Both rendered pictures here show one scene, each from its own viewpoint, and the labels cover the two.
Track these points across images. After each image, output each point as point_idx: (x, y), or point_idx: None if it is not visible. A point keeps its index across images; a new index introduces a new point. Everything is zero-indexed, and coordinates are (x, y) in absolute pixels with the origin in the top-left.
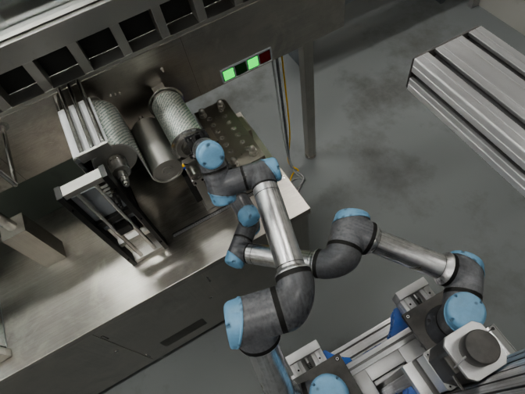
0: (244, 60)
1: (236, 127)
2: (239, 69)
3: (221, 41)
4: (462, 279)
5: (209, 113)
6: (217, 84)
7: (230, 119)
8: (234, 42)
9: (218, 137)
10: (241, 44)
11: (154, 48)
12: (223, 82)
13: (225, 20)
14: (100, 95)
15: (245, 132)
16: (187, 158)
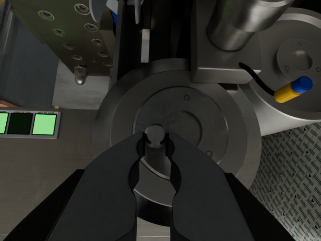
0: (7, 135)
1: (51, 32)
2: (24, 122)
3: (32, 191)
4: None
5: (104, 69)
6: (71, 114)
7: (64, 48)
8: (12, 177)
9: (99, 31)
10: (2, 167)
11: (138, 235)
12: (58, 114)
13: (10, 226)
14: None
15: (23, 11)
16: (216, 81)
